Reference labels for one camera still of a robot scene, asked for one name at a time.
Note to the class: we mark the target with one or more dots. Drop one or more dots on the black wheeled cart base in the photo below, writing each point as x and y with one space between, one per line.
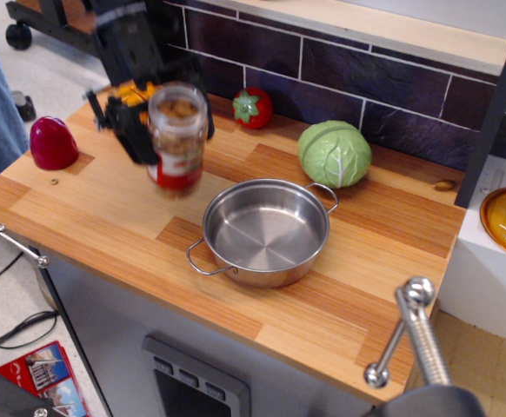
68 21

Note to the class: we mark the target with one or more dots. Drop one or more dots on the red tomato shaped timer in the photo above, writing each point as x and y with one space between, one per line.
252 108

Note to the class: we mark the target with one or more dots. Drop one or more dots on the grey chair caster leg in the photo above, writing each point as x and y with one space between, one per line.
24 105

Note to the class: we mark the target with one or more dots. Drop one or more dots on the left metal clamp screw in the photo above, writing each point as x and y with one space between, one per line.
41 261

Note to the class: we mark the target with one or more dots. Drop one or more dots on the red picture booklet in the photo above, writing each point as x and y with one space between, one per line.
46 373

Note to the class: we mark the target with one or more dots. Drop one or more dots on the clear jar of almonds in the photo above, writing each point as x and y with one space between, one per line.
178 122

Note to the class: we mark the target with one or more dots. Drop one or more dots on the black metal shelf post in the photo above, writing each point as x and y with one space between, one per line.
491 124

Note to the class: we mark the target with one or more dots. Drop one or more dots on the green ceramic cabbage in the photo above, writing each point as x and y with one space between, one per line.
334 153

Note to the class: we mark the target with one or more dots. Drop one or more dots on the right metal clamp screw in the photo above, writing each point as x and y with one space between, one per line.
412 298

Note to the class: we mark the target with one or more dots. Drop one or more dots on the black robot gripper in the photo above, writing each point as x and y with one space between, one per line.
142 42

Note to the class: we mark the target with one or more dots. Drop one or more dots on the stainless steel pot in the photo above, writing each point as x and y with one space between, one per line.
264 233

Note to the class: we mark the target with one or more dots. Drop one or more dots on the metal clamp screw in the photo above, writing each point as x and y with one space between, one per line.
412 298
41 261

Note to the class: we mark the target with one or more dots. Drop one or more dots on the magenta dome shaped object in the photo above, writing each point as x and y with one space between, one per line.
52 146

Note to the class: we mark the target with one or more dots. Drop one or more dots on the grey oven control panel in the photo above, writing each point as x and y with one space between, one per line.
187 386

